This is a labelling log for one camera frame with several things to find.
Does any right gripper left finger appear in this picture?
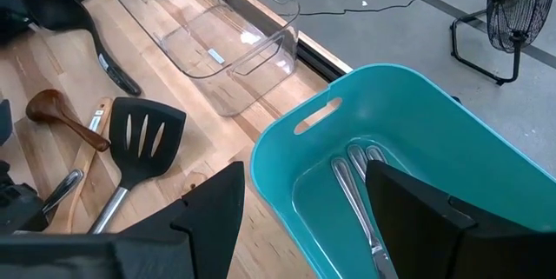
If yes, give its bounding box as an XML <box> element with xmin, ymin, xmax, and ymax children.
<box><xmin>115</xmin><ymin>161</ymin><xmax>247</xmax><ymax>279</ymax></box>

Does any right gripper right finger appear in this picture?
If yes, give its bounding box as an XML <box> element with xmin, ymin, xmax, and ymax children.
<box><xmin>365</xmin><ymin>159</ymin><xmax>542</xmax><ymax>279</ymax></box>

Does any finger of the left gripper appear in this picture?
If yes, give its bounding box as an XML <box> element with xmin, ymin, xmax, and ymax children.
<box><xmin>0</xmin><ymin>0</ymin><xmax>41</xmax><ymax>46</ymax></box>

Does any black plastic serving spoon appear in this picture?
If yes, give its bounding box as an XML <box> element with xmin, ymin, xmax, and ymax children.
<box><xmin>20</xmin><ymin>0</ymin><xmax>143</xmax><ymax>97</ymax></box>

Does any dark brown wooden spoon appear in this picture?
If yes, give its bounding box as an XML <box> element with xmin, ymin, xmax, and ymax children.
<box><xmin>24</xmin><ymin>88</ymin><xmax>112</xmax><ymax>153</ymax></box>

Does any black slotted spatula steel handle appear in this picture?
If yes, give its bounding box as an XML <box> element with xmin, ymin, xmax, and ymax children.
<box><xmin>87</xmin><ymin>96</ymin><xmax>188</xmax><ymax>236</ymax></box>

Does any green plastic bin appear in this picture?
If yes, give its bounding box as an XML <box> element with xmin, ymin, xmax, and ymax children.
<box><xmin>249</xmin><ymin>63</ymin><xmax>556</xmax><ymax>279</ymax></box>

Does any slotted wooden spatula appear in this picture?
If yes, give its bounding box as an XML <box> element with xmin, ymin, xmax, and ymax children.
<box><xmin>64</xmin><ymin>96</ymin><xmax>114</xmax><ymax>233</ymax></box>

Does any clear plastic bin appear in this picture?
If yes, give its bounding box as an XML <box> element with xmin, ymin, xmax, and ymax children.
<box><xmin>115</xmin><ymin>0</ymin><xmax>301</xmax><ymax>117</ymax></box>

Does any black floor fan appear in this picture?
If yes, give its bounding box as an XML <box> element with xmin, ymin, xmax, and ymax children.
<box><xmin>449</xmin><ymin>0</ymin><xmax>556</xmax><ymax>87</ymax></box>

